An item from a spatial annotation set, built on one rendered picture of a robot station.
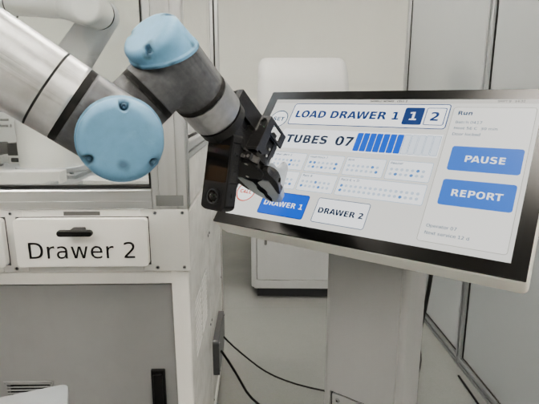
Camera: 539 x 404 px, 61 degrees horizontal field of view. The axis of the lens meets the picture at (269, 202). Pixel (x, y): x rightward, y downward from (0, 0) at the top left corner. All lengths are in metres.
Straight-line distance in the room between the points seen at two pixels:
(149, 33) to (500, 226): 0.51
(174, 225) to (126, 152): 0.65
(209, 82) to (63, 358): 0.87
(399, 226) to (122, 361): 0.78
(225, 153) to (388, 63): 3.80
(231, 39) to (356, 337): 3.60
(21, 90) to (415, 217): 0.53
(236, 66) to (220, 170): 3.59
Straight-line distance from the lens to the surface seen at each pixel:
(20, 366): 1.32
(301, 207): 0.78
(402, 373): 0.91
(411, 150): 0.78
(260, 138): 0.68
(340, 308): 0.89
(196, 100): 0.58
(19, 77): 0.43
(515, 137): 0.77
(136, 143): 0.41
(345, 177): 0.78
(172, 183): 1.03
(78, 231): 1.05
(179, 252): 1.07
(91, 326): 1.21
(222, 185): 0.65
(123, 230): 1.06
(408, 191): 0.74
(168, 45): 0.55
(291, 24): 4.28
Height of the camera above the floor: 1.18
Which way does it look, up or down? 12 degrees down
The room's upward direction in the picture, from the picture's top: straight up
